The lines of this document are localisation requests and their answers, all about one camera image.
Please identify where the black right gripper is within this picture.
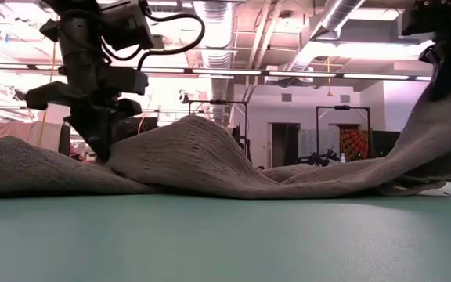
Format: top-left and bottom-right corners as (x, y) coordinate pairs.
(401, 0), (451, 103)

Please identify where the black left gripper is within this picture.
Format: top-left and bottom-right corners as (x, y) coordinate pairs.
(24, 64), (150, 164)

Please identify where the grey woven towel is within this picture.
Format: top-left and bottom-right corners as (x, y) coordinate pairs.
(0, 80), (451, 200)

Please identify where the pink curtain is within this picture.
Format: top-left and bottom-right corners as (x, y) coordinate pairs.
(0, 120), (63, 153)

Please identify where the yellow hanging pendant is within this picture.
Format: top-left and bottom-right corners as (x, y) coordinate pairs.
(326, 56), (334, 98)

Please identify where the orange patterned panel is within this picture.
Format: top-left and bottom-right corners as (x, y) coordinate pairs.
(338, 125), (370, 162)

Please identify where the long ceiling light strip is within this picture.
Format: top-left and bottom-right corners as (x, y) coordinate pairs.
(0, 62), (451, 82)

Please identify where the dark open doorway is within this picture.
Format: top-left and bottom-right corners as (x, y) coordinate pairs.
(270, 122), (301, 168)

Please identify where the yellow extension cable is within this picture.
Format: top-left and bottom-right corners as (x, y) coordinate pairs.
(37, 41), (57, 148)

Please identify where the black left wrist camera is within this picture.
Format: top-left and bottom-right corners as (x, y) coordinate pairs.
(99, 0), (166, 52)

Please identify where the black left camera cable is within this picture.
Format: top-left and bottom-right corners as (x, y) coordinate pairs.
(99, 13), (207, 72)

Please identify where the black station frame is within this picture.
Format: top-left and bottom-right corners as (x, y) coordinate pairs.
(315, 104), (372, 165)
(187, 99), (250, 161)

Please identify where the silver ribbed ventilation duct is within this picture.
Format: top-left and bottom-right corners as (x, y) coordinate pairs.
(192, 0), (237, 123)
(287, 0), (367, 72)

